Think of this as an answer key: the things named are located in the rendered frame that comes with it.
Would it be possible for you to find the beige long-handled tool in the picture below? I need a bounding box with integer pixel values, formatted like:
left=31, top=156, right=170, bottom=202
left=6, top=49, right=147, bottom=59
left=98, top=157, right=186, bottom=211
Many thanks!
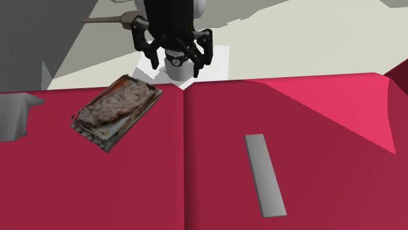
left=80, top=10, right=142, bottom=31

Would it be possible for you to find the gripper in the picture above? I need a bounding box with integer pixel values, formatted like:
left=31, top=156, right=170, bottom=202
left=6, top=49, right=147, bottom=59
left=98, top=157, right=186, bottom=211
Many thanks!
left=131, top=0, right=214, bottom=79

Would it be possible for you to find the grey flat rectangular bar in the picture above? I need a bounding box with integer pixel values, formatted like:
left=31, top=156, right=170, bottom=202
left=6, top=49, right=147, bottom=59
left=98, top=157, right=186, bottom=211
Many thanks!
left=244, top=133, right=288, bottom=219

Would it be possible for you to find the metal tray with roast meat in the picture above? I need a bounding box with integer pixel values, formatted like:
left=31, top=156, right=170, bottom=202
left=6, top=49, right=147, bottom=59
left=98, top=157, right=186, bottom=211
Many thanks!
left=70, top=74, right=164, bottom=154

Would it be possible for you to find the grey draped cloth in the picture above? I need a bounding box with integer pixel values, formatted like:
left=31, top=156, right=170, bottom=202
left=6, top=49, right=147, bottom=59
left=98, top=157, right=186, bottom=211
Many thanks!
left=0, top=92, right=46, bottom=143

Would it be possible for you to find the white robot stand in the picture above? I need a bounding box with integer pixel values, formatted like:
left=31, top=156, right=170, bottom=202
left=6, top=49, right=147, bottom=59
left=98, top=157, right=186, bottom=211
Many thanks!
left=131, top=44, right=231, bottom=90

